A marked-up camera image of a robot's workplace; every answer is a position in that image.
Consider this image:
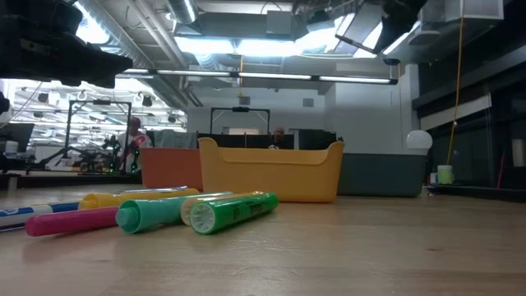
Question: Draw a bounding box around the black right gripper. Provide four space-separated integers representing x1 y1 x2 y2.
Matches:
335 0 429 55

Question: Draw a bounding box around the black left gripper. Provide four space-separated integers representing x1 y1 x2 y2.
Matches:
0 0 133 89

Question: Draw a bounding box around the yellow Sharpie highlighter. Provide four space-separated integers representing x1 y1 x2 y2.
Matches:
77 187 201 210
179 190 265 227

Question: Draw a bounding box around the teal Sharpie highlighter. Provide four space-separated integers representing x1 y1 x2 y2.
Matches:
115 191 234 235

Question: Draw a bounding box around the white Expo marker blue cap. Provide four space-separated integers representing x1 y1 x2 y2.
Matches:
0 200 83 232

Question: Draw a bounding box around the green highlighter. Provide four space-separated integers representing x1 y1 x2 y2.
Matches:
188 192 280 236

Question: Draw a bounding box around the person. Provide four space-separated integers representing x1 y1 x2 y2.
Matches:
269 126 289 150
116 116 154 173

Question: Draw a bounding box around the black monitor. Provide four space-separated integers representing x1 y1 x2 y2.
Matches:
0 122 36 154

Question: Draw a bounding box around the orange plastic bin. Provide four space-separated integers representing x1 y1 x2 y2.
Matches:
139 147 205 192

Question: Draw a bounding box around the white light bulb on base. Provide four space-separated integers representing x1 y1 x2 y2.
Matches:
405 129 434 155

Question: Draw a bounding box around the LED light bar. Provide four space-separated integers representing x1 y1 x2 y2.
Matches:
117 67 399 86

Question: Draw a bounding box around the pink highlighter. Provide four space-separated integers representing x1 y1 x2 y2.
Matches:
25 206 121 238

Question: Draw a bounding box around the teal plastic bin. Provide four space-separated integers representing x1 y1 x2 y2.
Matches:
336 152 428 198

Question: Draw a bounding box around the green cup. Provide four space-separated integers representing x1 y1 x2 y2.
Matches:
436 164 454 186

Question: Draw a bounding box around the black divider panel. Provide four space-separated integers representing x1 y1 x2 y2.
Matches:
196 132 295 150

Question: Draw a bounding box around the white cup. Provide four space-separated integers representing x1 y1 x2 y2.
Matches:
510 138 526 168

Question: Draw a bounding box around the red stick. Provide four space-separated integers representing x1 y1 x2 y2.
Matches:
496 148 506 190

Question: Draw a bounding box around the yellow plastic bin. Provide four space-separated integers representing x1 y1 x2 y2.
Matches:
197 136 345 204

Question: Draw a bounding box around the black background rig frame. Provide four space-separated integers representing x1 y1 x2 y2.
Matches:
210 107 271 135
63 99 132 172

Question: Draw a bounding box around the yellow power cable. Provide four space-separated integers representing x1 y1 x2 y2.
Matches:
445 0 466 166

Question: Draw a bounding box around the black aluminium table frame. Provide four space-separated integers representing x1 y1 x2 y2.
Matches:
0 171 526 203

